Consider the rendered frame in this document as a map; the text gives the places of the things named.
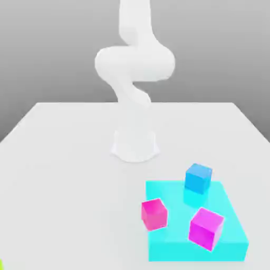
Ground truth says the small blue cube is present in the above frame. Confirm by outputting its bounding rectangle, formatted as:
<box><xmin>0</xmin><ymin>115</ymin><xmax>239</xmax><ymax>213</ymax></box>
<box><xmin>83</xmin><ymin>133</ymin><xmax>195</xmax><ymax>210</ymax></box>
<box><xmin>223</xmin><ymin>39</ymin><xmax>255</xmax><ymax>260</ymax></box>
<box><xmin>185</xmin><ymin>163</ymin><xmax>213</xmax><ymax>195</ymax></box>

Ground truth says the small pink cube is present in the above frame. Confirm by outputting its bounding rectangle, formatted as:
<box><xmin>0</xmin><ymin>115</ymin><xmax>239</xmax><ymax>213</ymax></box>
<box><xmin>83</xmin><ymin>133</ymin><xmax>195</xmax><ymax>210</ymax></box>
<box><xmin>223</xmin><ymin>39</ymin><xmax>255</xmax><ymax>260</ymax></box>
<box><xmin>141</xmin><ymin>198</ymin><xmax>169</xmax><ymax>232</ymax></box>

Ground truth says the small magenta cube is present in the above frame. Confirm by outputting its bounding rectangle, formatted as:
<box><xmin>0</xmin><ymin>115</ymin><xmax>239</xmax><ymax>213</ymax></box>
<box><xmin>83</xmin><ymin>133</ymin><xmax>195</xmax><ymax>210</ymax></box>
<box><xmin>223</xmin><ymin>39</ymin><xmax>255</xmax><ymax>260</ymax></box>
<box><xmin>188</xmin><ymin>207</ymin><xmax>225</xmax><ymax>252</ymax></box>

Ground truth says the large cyan box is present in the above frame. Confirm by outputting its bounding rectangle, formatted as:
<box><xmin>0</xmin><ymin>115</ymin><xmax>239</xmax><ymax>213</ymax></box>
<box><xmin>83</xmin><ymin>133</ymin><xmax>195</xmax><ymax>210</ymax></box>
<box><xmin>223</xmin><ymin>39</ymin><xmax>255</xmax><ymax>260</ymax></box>
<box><xmin>145</xmin><ymin>180</ymin><xmax>249</xmax><ymax>263</ymax></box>

